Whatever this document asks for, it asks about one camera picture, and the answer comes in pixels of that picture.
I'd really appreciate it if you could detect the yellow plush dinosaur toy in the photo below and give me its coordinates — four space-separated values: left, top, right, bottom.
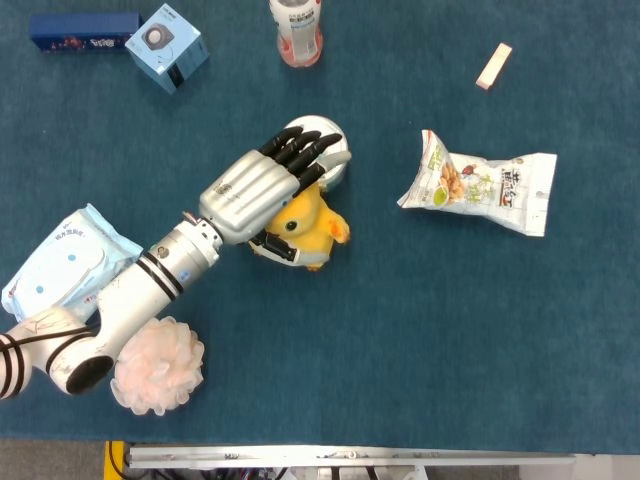
249 182 352 273

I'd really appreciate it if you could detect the pink white eraser block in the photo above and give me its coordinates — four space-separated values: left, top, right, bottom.
475 42 514 92

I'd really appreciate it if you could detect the dark blue long box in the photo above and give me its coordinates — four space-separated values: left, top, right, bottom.
28 12 144 55

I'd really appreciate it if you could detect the pink drink plastic bottle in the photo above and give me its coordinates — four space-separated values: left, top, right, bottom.
268 0 325 69

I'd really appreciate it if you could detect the blue felt table cloth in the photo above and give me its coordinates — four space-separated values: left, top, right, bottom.
0 0 640 455

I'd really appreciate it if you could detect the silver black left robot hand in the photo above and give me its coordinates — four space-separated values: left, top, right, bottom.
198 126 344 265

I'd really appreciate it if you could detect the blue wet wipes pack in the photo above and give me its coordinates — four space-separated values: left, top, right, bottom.
0 202 145 323

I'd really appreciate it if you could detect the pink mesh bath sponge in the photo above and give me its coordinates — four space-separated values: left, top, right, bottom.
109 315 206 417

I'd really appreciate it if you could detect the white snack bag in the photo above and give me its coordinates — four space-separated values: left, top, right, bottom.
396 129 558 239

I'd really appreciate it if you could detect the light blue cube box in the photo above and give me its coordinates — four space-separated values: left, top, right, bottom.
124 3 210 96

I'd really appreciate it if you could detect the aluminium frame rail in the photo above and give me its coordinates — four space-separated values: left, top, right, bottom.
124 443 577 470

